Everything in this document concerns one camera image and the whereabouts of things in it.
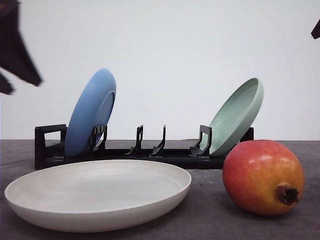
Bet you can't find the red yellow pomegranate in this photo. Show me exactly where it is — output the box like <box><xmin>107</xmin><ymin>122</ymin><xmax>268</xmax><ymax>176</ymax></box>
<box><xmin>222</xmin><ymin>140</ymin><xmax>304</xmax><ymax>217</ymax></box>

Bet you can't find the blue plate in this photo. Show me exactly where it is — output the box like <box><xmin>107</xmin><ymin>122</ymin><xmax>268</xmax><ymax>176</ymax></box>
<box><xmin>64</xmin><ymin>68</ymin><xmax>117</xmax><ymax>158</ymax></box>

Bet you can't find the dark gripper tip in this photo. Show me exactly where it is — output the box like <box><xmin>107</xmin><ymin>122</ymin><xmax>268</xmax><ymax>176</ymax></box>
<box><xmin>311</xmin><ymin>20</ymin><xmax>320</xmax><ymax>40</ymax></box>

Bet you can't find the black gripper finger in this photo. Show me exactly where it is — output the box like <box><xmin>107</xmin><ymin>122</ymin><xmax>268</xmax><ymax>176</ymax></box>
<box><xmin>0</xmin><ymin>72</ymin><xmax>15</xmax><ymax>96</ymax></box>
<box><xmin>0</xmin><ymin>1</ymin><xmax>44</xmax><ymax>94</ymax></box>

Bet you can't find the black plastic dish rack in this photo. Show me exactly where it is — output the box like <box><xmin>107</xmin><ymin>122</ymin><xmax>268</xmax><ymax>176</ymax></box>
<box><xmin>35</xmin><ymin>124</ymin><xmax>254</xmax><ymax>170</ymax></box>

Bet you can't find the light green plate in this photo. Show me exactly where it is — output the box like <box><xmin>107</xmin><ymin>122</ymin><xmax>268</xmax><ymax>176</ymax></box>
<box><xmin>200</xmin><ymin>77</ymin><xmax>264</xmax><ymax>156</ymax></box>

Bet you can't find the white plate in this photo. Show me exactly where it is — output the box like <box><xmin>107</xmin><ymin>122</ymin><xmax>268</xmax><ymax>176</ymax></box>
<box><xmin>4</xmin><ymin>160</ymin><xmax>192</xmax><ymax>233</ymax></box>

